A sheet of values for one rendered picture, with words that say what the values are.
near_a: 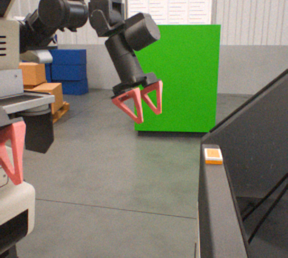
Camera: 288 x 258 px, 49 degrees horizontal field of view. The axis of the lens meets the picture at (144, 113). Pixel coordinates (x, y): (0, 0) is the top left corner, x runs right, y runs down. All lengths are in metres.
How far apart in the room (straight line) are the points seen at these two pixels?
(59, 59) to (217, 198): 6.29
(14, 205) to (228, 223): 0.57
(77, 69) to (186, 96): 3.30
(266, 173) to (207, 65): 2.93
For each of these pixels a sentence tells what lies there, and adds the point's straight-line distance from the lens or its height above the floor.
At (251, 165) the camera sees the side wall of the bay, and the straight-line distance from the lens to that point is 0.73.
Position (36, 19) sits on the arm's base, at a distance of 0.87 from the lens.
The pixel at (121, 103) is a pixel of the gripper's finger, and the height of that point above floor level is 1.03.
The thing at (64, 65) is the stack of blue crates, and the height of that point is 0.61.
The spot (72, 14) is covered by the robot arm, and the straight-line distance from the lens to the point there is 0.82.
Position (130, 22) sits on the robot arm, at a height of 1.21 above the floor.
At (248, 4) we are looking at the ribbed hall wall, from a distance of 6.84.
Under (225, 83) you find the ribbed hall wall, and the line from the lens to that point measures 6.85.
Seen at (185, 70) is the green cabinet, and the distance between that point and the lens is 3.60.
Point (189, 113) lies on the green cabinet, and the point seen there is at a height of 0.30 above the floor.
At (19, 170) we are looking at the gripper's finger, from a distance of 0.44.
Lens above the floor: 1.18
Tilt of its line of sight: 14 degrees down
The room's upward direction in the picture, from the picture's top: straight up
